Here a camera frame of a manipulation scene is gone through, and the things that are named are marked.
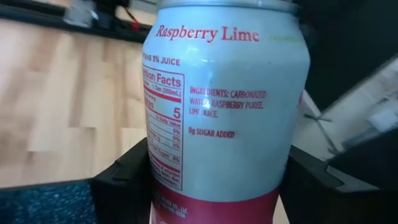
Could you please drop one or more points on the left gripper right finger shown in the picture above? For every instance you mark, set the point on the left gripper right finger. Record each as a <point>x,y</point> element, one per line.
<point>326,205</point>

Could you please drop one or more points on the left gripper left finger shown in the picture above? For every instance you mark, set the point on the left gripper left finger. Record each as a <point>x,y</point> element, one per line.
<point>118,193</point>

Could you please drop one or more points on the white and red soda can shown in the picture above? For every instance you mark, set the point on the white and red soda can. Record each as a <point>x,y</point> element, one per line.
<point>233,124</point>

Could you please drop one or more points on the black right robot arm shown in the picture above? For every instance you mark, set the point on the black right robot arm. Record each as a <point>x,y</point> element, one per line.
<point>109,7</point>

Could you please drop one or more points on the gray metal bracket plate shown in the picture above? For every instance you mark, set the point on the gray metal bracket plate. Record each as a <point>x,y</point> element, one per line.
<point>79,12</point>

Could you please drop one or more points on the black aluminium table frame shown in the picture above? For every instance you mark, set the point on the black aluminium table frame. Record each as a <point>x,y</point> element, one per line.
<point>37,18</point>

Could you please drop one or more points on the red connector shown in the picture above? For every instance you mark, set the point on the red connector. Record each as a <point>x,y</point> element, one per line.
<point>134,25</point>

